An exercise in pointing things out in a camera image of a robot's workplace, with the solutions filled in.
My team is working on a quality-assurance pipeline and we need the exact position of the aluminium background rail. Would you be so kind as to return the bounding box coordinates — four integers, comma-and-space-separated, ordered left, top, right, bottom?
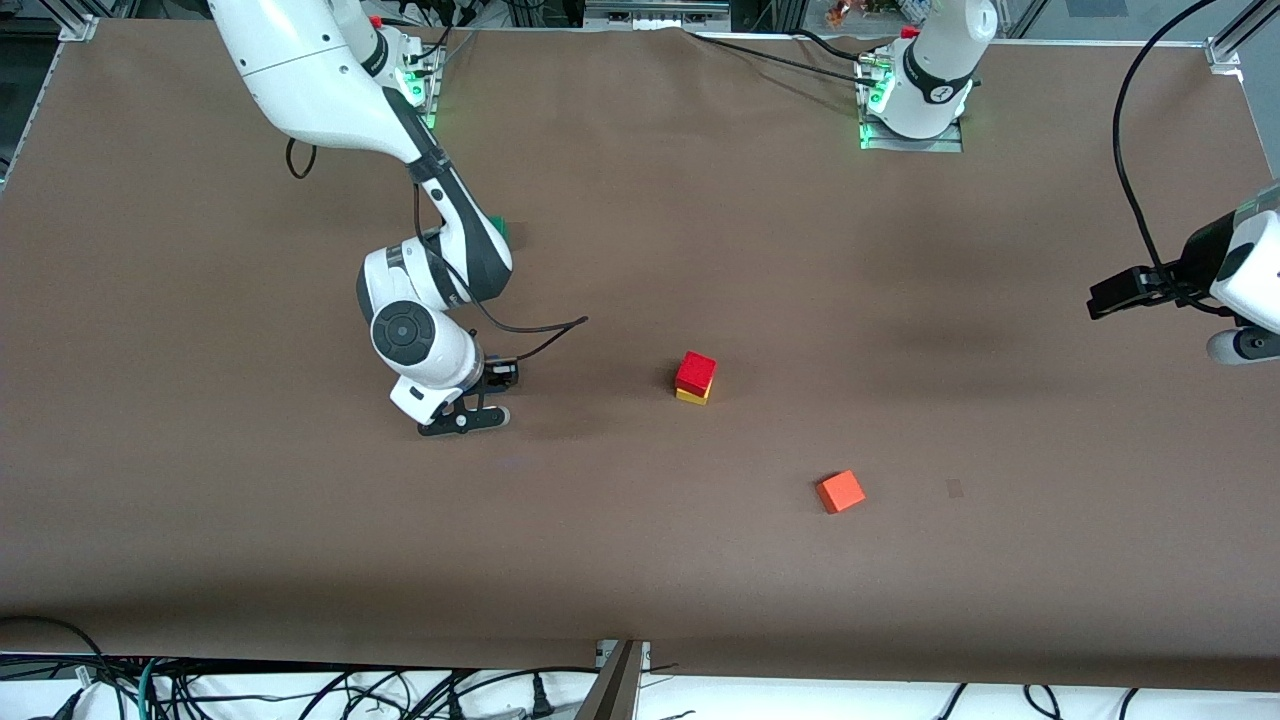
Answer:
584, 0, 732, 31

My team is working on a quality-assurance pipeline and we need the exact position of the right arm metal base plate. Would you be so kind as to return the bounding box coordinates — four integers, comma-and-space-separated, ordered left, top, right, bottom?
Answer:
395, 40, 441, 131

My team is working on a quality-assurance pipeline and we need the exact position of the aluminium profile bar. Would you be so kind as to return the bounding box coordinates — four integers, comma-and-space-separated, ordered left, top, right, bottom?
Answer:
574, 640, 652, 720

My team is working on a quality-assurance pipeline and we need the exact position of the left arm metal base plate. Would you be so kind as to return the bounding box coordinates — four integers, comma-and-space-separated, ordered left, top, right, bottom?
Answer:
857, 60, 965, 154

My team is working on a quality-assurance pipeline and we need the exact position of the red wooden block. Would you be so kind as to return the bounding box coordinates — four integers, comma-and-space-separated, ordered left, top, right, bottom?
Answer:
674, 349, 719, 397

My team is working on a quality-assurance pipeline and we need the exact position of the orange wooden block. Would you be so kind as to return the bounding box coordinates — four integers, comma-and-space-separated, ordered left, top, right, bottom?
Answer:
815, 469, 867, 516

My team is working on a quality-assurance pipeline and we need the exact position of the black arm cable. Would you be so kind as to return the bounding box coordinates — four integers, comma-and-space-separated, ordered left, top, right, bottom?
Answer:
285, 138, 590, 364
1111, 0, 1217, 273

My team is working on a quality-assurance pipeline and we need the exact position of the black base cable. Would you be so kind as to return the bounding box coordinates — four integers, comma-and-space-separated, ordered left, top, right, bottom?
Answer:
790, 28, 873, 63
684, 30, 886, 91

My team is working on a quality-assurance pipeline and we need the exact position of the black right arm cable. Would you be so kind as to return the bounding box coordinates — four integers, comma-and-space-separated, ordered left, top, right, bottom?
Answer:
285, 138, 590, 364

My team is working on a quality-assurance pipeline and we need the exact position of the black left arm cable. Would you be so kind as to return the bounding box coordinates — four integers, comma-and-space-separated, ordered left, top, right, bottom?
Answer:
1111, 0, 1217, 273

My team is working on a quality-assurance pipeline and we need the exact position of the black looped floor cable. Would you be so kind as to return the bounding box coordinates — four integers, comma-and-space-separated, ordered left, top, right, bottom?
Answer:
0, 615, 107, 691

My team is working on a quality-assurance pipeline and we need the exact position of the aluminium frame corner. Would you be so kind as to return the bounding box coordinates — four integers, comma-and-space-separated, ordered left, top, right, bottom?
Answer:
1204, 0, 1280, 73
55, 0, 102, 43

